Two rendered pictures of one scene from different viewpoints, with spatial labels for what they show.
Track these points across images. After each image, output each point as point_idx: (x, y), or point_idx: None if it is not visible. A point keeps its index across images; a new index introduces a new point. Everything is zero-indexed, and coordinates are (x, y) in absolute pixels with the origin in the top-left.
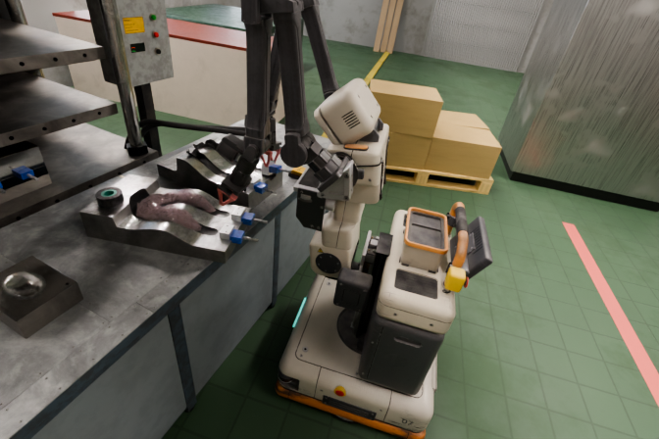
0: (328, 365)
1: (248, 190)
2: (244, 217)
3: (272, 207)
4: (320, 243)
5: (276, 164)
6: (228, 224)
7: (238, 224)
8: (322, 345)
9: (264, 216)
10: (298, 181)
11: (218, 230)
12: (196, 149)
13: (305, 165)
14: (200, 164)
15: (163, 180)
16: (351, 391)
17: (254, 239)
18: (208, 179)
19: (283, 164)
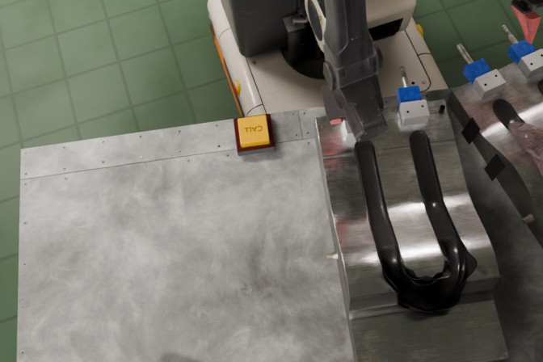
0: (410, 49)
1: (435, 107)
2: (486, 70)
3: (391, 100)
4: None
5: (250, 208)
6: (528, 64)
7: (501, 71)
8: (391, 70)
9: (423, 93)
10: None
11: (538, 82)
12: (450, 259)
13: (202, 157)
14: (463, 229)
15: (504, 332)
16: (412, 18)
17: (507, 29)
18: (469, 195)
19: (236, 195)
